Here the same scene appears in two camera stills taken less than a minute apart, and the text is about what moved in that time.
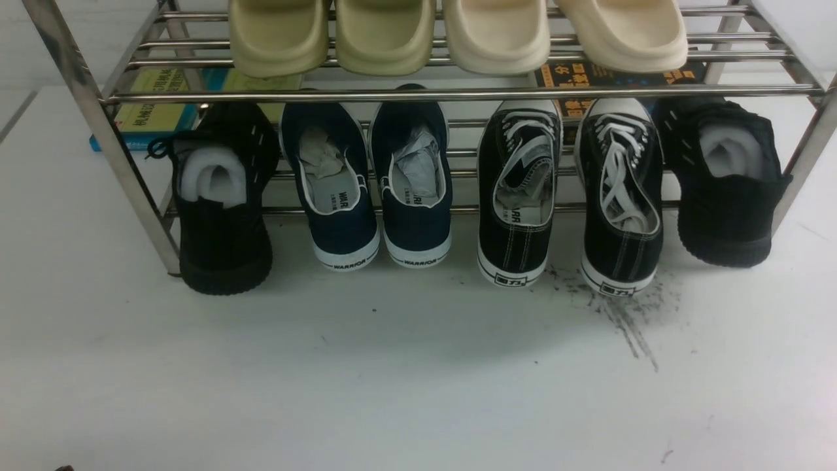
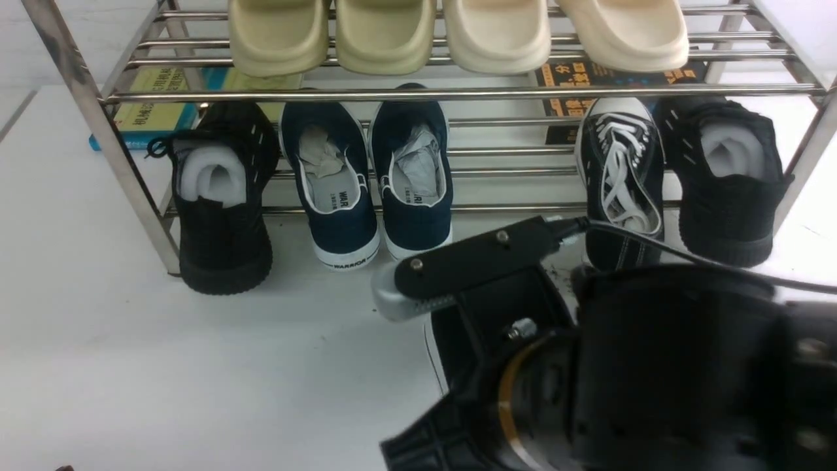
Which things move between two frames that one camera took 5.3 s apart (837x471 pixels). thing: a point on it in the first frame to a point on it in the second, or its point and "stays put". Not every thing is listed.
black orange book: x=571 y=73 stays put
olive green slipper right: x=384 y=38 stays put
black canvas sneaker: x=518 y=165 to x=439 y=334
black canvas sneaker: x=620 y=194 stays put
